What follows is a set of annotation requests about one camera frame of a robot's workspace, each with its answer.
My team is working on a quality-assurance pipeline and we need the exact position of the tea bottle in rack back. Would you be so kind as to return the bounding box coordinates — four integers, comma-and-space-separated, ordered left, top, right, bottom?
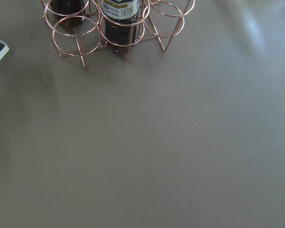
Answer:
101, 0, 140, 54

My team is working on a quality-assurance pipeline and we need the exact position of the tea bottle in rack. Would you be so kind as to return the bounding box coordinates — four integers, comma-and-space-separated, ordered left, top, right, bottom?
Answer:
50, 0, 85, 27
101, 0, 140, 54

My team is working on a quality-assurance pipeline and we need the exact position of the tea bottle in rack front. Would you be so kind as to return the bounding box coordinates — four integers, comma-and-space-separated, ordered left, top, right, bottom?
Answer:
50, 0, 85, 27

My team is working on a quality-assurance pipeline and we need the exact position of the copper wire bottle rack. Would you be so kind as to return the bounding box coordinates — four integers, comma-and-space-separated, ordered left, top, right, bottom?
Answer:
41, 0, 195, 68

